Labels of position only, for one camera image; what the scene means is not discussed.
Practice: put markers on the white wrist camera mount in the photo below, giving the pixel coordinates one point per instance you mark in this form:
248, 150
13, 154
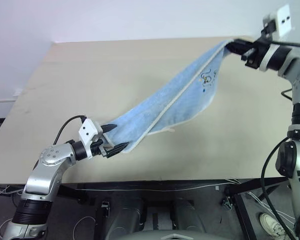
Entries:
285, 20
86, 130

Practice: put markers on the grey robot torso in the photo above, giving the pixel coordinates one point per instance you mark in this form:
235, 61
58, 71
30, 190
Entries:
175, 236

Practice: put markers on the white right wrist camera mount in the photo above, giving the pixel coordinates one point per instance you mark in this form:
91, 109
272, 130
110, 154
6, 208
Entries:
285, 20

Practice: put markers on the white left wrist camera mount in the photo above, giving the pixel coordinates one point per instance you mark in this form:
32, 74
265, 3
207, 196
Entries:
86, 130

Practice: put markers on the small white wall box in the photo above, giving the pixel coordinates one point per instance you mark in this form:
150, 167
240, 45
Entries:
18, 92

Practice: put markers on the light blue towel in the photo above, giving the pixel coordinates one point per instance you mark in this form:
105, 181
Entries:
165, 97

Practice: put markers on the dark grey robot leg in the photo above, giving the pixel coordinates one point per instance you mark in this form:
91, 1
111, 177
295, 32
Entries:
188, 215
126, 215

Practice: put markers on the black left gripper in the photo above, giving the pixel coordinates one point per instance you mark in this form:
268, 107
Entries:
100, 146

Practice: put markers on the black table frame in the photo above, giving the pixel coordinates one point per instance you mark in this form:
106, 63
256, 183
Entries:
245, 215

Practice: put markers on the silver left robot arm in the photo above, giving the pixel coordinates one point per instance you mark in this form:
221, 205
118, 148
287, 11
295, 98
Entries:
50, 155

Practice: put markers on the white sneaker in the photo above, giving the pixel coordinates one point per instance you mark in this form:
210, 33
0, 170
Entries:
271, 223

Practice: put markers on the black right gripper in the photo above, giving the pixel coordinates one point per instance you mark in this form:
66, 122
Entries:
255, 56

